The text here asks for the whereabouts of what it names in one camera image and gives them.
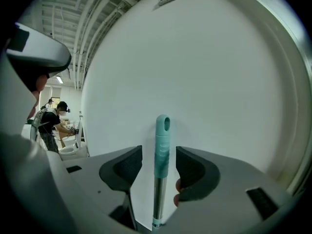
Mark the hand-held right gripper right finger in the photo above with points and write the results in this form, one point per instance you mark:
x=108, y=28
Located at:
x=219, y=179

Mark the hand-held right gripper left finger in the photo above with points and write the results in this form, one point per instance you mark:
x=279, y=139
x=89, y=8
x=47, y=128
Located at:
x=97, y=179

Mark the person's right hand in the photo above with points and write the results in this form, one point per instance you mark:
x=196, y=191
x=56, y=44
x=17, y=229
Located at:
x=177, y=191

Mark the white toilet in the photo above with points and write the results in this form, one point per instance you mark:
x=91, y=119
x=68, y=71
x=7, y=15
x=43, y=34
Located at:
x=72, y=150

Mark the person's white shirt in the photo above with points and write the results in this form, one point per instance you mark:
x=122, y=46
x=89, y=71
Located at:
x=29, y=179

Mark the ceiling strip light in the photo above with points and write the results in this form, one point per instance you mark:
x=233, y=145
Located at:
x=60, y=79

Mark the person's face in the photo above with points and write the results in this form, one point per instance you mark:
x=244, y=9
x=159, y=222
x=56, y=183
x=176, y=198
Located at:
x=41, y=83

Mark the white ceiling pipes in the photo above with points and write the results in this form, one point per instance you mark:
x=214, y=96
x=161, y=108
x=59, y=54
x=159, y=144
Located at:
x=85, y=28

